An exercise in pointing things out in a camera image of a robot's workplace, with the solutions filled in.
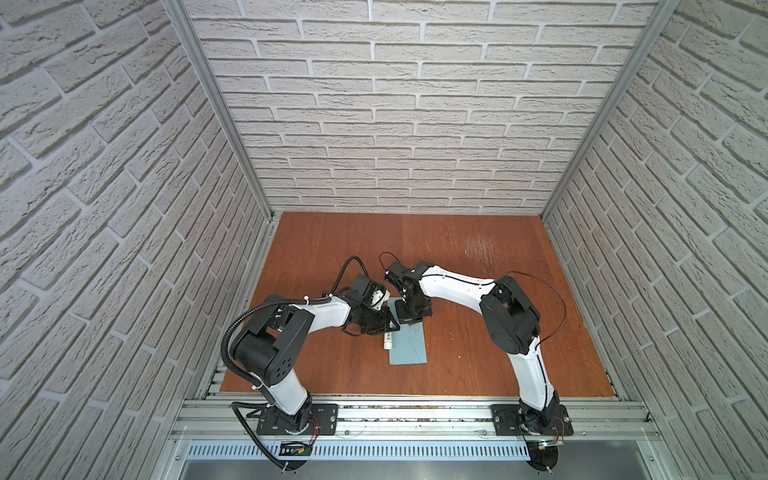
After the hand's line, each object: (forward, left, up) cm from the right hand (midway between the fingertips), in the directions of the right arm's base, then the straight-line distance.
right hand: (408, 321), depth 90 cm
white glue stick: (-7, +7, +3) cm, 10 cm away
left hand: (-2, +3, +1) cm, 4 cm away
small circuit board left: (-30, +32, -3) cm, 44 cm away
